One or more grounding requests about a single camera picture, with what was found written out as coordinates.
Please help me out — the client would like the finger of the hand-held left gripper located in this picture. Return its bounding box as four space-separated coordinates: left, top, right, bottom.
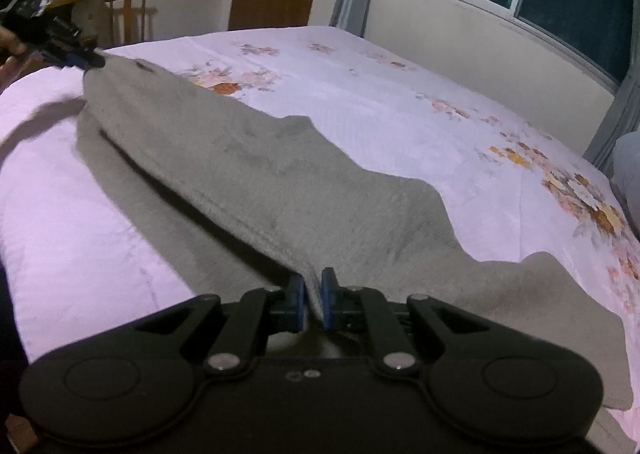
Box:
56 44 107 70

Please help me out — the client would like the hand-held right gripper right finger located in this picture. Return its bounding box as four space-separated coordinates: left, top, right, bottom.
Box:
321 267 497 380

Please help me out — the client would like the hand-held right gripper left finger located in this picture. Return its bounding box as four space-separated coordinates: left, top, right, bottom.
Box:
132 271 307 380

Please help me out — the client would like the person's left hand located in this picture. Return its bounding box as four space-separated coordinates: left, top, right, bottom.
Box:
0 28 29 85

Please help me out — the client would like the wooden chair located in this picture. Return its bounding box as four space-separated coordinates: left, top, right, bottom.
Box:
103 0 153 47

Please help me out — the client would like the pink floral bed sheet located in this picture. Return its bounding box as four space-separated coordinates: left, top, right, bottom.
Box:
0 25 640 454

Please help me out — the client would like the blue-grey comforter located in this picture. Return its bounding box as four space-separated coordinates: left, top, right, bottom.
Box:
612 131 640 241

